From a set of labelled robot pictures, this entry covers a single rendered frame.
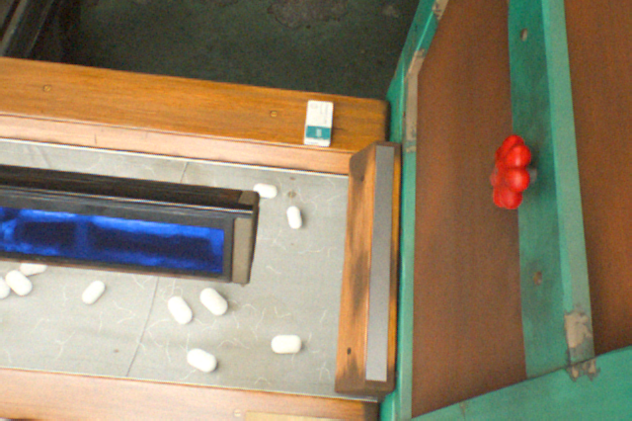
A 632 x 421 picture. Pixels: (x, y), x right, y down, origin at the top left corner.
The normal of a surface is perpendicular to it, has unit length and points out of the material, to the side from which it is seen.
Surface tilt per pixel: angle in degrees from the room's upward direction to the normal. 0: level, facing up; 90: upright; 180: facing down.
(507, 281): 90
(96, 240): 58
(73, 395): 0
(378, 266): 0
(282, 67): 0
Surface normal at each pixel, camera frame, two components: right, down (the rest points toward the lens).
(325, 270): 0.08, -0.40
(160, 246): -0.03, 0.56
